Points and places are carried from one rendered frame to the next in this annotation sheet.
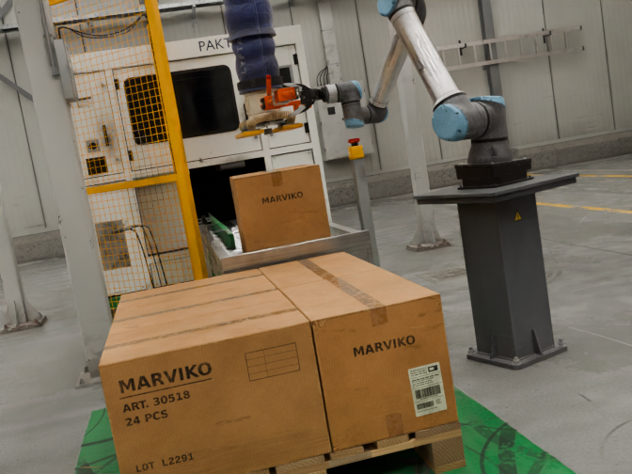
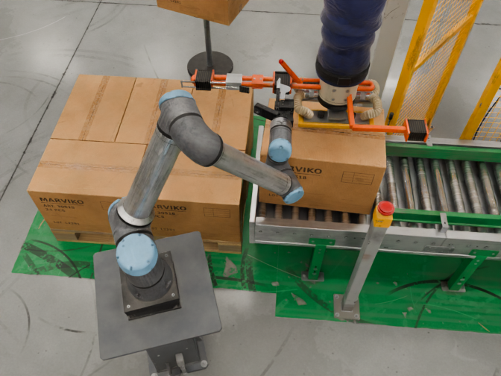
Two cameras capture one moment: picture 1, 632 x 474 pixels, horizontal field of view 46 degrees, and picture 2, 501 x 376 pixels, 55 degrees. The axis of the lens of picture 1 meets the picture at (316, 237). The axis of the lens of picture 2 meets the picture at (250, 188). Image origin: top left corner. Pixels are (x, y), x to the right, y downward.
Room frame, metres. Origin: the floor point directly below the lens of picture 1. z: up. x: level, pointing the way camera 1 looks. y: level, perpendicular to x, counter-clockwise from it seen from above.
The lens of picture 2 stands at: (3.79, -1.53, 2.68)
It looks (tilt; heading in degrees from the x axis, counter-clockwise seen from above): 53 degrees down; 105
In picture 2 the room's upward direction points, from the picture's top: straight up
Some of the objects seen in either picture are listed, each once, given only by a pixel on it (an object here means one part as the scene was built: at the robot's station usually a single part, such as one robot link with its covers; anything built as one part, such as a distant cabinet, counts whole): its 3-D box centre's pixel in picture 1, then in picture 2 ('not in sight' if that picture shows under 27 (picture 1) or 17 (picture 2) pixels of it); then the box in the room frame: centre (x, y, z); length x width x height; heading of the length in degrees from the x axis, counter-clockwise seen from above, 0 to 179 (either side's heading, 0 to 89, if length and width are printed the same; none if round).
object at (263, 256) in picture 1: (296, 249); (256, 173); (3.37, 0.10, 0.58); 0.70 x 0.03 x 0.06; 101
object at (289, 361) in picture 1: (260, 347); (155, 153); (2.65, 0.26, 0.34); 1.20 x 1.00 x 0.40; 11
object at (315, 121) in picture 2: (286, 125); (336, 116); (3.75, 0.06, 1.16); 0.34 x 0.10 x 0.05; 12
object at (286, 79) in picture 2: (272, 102); (282, 82); (3.48, 0.10, 1.26); 0.10 x 0.08 x 0.06; 102
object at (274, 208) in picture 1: (277, 210); (320, 157); (3.70, 0.17, 0.75); 0.60 x 0.40 x 0.40; 8
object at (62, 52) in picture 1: (67, 71); not in sight; (3.93, 1.13, 1.62); 0.20 x 0.05 x 0.30; 11
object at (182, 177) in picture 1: (128, 174); (444, 33); (4.23, 0.99, 1.05); 0.87 x 0.10 x 2.10; 63
